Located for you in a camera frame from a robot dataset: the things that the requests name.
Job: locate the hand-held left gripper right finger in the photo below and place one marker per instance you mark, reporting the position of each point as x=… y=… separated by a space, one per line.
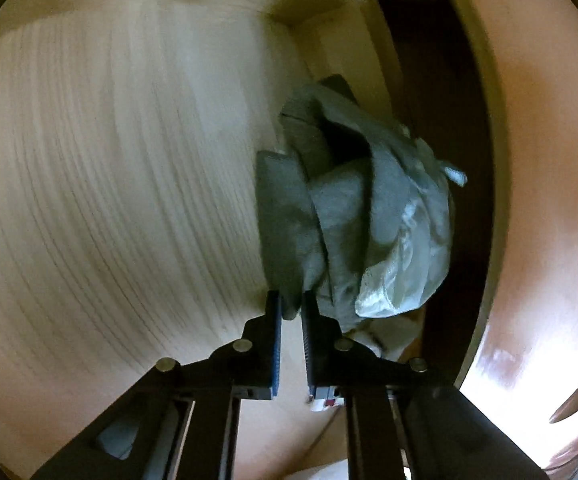
x=309 y=340

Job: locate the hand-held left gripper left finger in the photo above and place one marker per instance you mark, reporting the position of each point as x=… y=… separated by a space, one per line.
x=275 y=340

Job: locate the grey cloth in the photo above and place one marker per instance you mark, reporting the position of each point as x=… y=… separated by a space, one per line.
x=339 y=210

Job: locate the white satin cloth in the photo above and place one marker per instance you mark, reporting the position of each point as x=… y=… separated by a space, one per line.
x=414 y=260

